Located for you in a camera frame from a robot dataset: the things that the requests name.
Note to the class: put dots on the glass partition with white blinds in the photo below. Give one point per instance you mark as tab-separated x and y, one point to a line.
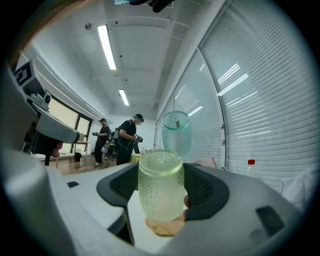
262	100

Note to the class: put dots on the red-capped plastic bottle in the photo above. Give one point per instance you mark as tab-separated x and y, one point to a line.
251	170

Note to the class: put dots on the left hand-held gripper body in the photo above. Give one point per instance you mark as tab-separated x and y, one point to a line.
30	75

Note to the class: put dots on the black head-worn camera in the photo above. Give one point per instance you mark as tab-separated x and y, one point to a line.
161	5

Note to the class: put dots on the pink cup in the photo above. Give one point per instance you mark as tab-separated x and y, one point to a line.
206	162

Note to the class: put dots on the person's right hand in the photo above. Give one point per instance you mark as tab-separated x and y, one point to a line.
186	202

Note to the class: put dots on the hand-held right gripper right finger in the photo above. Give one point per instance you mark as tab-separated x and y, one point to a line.
237	212

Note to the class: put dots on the pale green cup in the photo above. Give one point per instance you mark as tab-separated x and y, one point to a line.
161	185

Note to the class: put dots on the wooden cup rack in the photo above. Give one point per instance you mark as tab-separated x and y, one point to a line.
165	227

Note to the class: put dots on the teal textured cup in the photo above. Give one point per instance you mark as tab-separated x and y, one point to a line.
176	140

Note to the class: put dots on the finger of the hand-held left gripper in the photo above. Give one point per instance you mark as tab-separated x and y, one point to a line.
57	130

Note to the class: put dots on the long ceiling light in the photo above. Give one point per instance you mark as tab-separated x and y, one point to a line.
124	97
107	47

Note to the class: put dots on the person's left hand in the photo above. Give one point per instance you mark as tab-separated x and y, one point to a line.
57	148

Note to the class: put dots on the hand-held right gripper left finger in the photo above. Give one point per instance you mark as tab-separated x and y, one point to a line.
87	195

